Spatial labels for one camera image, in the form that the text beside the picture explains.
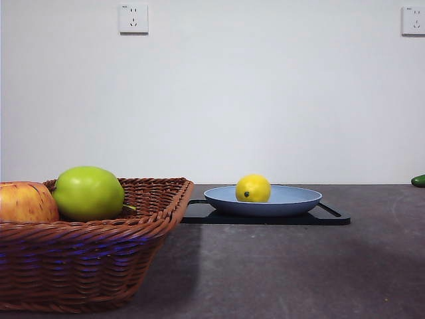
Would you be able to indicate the white wall socket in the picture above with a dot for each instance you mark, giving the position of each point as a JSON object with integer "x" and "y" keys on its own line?
{"x": 133, "y": 20}
{"x": 413, "y": 20}

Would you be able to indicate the green apple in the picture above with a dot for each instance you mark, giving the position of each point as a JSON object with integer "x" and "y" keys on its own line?
{"x": 86, "y": 192}

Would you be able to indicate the black flat tray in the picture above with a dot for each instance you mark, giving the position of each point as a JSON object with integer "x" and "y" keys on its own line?
{"x": 265, "y": 220}

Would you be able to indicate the small green vegetable piece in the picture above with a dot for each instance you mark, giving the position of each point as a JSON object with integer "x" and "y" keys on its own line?
{"x": 129, "y": 207}

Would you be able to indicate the brown wicker basket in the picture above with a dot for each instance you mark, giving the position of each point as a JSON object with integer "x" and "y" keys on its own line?
{"x": 83, "y": 266}

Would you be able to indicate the blue plate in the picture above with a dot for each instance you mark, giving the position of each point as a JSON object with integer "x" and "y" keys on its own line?
{"x": 265, "y": 207}

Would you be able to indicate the red yellow apple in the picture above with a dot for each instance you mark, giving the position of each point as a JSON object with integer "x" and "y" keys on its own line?
{"x": 23, "y": 202}

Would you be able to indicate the yellow lemon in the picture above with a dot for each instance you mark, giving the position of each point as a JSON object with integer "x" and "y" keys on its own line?
{"x": 253, "y": 187}

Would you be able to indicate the dark green vegetable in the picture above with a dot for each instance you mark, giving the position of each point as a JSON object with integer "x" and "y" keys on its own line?
{"x": 419, "y": 180}

